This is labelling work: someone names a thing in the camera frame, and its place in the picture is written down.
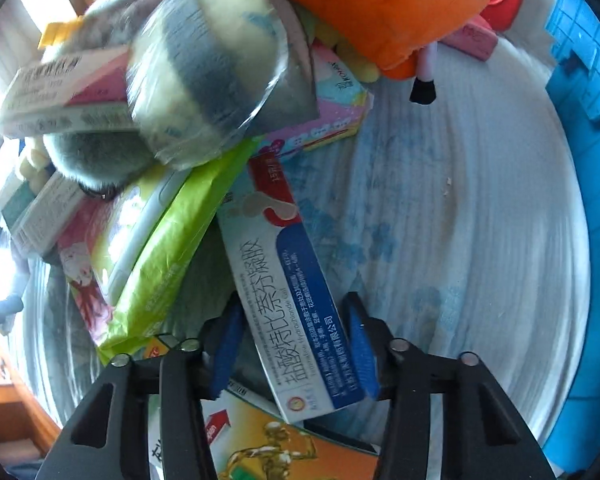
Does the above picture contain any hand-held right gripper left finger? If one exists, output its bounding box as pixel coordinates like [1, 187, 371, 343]
[35, 302, 248, 480]

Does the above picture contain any pile of medicine boxes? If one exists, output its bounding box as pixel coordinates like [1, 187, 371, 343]
[0, 45, 136, 261]

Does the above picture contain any yellow plastic clamp toy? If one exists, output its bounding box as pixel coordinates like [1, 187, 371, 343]
[40, 20, 83, 48]

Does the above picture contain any blue plastic crate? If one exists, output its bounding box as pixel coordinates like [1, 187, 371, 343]
[545, 0, 600, 476]

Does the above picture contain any pastel sanitary pad pack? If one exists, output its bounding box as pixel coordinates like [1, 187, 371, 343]
[250, 40, 376, 161]

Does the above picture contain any pig plush in orange dress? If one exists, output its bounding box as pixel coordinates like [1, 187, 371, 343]
[240, 0, 503, 106]

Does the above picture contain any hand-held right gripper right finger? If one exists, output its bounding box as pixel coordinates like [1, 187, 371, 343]
[342, 291, 558, 480]

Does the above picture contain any pale yellow plush toy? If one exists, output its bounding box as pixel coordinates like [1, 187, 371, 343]
[300, 5, 381, 83]

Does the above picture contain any blue white ointment box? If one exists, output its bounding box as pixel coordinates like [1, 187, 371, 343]
[216, 152, 367, 423]

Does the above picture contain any grey yellow wrapped sponge pack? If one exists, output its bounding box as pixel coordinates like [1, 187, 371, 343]
[126, 0, 321, 170]

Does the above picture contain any green wet wipes pack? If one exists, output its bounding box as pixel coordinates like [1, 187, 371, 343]
[90, 137, 261, 366]

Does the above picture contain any grey plush toy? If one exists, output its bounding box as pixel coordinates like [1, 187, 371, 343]
[42, 0, 156, 193]

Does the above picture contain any orange green supplement carton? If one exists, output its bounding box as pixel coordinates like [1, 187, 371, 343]
[147, 335, 381, 480]

